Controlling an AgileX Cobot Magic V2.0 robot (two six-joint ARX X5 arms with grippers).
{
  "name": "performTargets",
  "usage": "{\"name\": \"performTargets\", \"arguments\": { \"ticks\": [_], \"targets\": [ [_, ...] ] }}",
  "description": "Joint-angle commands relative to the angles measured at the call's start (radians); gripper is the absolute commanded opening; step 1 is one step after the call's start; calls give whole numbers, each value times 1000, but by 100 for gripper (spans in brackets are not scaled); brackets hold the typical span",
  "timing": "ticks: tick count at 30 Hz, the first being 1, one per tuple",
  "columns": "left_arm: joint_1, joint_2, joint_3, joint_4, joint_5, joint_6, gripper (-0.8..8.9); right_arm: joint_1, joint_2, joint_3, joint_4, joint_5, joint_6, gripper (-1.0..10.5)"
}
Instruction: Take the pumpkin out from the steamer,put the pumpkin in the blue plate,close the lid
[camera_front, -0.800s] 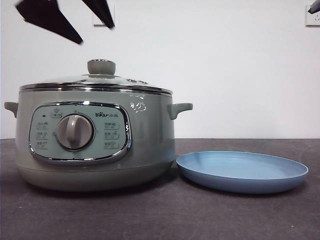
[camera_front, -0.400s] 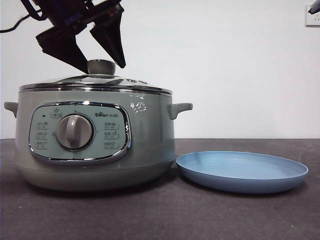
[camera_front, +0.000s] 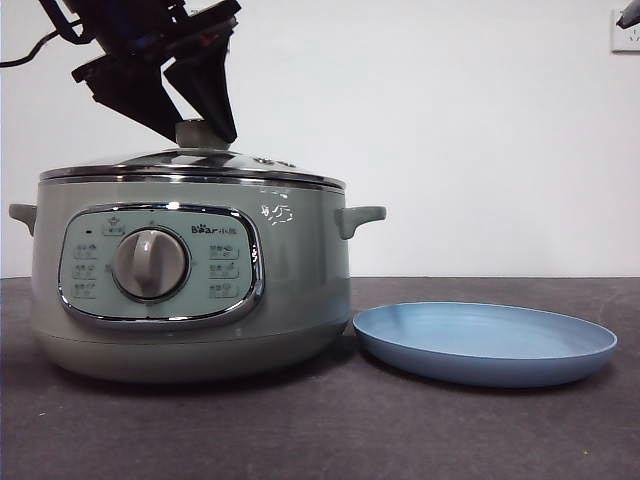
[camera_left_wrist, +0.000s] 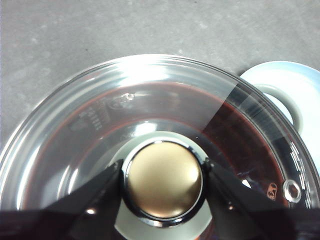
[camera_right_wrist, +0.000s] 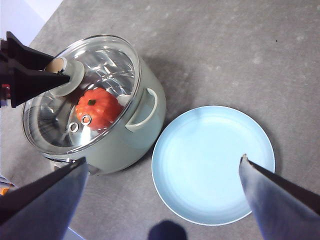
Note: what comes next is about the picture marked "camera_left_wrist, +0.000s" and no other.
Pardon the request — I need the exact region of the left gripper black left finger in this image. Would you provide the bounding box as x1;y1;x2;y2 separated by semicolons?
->
0;158;125;240

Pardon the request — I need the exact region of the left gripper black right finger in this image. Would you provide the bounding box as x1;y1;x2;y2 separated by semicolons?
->
203;157;320;240

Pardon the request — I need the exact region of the glass lid with green knob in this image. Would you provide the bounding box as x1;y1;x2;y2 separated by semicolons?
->
0;53;320;240

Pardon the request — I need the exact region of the blue round plate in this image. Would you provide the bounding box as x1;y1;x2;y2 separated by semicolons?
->
238;61;320;181

